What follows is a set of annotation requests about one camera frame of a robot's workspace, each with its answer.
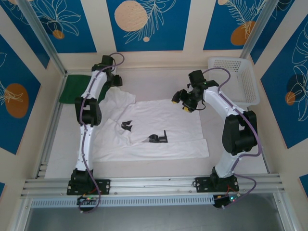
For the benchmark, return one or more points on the aluminium corner post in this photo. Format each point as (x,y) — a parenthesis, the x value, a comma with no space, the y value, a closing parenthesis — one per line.
(45,41)
(255,31)

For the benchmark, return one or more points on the blue floral wall panel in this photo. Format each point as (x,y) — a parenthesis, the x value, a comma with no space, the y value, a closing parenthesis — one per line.
(168,29)
(79,31)
(14,72)
(276,108)
(26,41)
(216,24)
(276,31)

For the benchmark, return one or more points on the aluminium frame rail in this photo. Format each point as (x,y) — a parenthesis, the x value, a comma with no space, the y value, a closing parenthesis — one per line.
(149,185)

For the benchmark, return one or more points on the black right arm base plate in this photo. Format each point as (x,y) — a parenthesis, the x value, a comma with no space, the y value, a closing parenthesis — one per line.
(202,184)

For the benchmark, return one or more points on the aluminium side rail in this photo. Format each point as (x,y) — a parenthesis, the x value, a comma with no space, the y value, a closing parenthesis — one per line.
(45,154)

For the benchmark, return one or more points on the grey metal panel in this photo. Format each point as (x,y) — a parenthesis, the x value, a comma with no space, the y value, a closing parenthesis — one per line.
(156,219)

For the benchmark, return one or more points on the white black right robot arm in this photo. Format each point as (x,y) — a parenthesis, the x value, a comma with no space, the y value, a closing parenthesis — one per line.
(225,163)

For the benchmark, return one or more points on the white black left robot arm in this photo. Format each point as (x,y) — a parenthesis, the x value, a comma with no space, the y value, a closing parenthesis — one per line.
(84,156)

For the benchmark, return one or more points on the folded green t-shirt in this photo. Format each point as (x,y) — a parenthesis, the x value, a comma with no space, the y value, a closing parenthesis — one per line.
(72,89)

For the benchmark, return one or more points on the white t-shirt with robot print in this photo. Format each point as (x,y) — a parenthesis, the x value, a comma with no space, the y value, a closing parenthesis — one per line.
(168,115)

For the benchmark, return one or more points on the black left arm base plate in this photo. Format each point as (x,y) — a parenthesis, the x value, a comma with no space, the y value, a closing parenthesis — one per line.
(104,186)

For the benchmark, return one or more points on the white plastic basket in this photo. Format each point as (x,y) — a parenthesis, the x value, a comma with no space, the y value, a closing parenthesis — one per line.
(245,79)

